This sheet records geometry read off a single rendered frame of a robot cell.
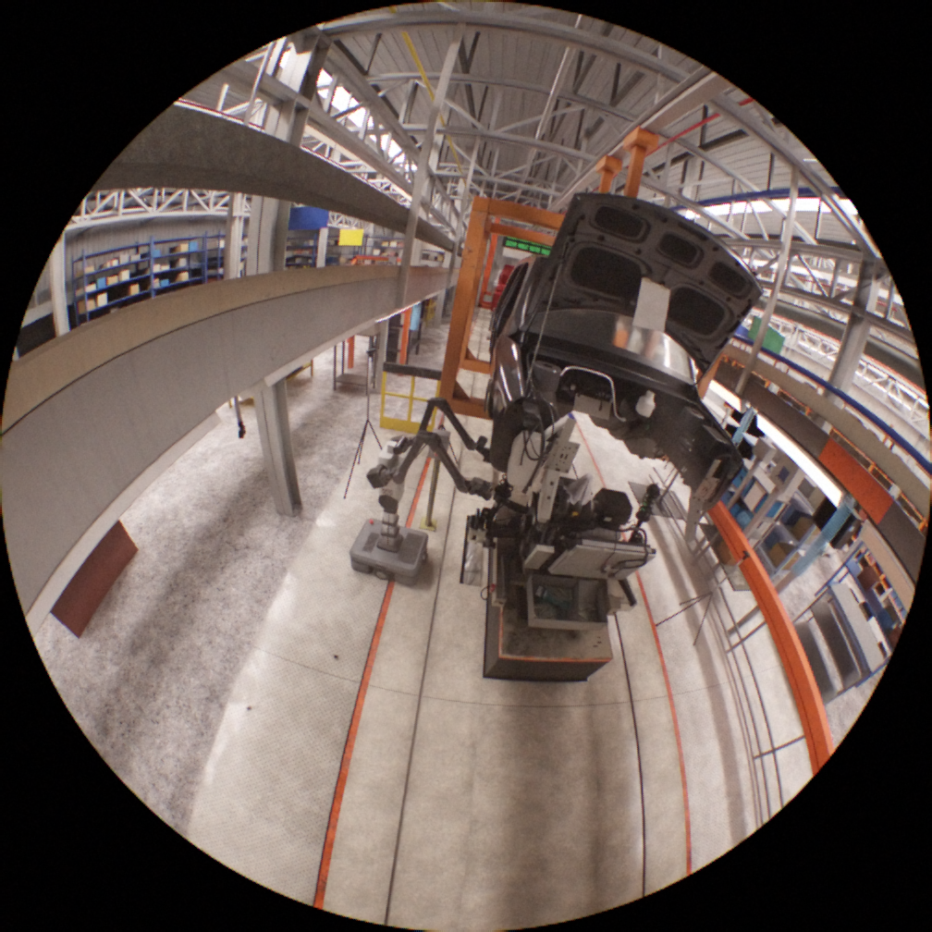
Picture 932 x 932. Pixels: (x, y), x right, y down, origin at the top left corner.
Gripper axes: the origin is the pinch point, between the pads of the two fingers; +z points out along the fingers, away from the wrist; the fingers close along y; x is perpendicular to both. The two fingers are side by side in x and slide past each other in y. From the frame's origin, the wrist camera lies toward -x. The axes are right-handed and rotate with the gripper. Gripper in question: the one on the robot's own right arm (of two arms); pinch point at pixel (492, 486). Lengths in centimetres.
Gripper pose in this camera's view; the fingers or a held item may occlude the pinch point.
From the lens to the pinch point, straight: 222.2
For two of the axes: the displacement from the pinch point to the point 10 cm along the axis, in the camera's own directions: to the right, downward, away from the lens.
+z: 7.7, -1.1, 6.3
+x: -5.9, -4.7, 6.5
